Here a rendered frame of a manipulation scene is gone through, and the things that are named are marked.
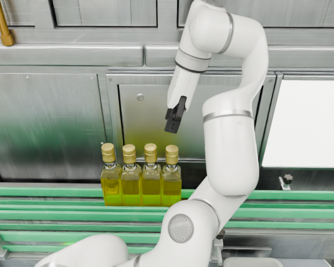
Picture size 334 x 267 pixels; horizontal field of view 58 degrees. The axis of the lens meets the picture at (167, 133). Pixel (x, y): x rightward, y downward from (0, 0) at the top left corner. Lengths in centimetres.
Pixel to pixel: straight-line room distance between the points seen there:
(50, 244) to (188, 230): 58
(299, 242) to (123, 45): 79
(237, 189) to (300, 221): 57
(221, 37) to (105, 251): 43
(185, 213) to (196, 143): 53
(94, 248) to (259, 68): 44
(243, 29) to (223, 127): 19
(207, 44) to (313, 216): 66
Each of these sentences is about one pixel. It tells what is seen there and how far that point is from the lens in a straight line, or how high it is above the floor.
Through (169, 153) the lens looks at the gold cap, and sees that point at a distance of 80.
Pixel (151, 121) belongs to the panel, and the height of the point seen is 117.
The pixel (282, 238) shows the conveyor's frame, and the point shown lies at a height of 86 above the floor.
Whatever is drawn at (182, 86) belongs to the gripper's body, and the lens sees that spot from 66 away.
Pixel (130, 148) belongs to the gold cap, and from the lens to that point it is 81.
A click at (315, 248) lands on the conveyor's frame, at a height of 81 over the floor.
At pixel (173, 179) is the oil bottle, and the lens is 85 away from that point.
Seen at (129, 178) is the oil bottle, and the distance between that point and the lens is 85.
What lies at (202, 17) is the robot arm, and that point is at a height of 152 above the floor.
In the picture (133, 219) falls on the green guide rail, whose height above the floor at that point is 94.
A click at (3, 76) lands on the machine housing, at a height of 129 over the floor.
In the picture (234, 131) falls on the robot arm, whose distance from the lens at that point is 48.
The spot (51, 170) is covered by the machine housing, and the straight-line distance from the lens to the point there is 117.
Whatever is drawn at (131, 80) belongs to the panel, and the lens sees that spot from 85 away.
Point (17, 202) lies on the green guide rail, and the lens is 113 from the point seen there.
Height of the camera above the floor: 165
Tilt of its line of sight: 35 degrees down
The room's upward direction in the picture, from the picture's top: straight up
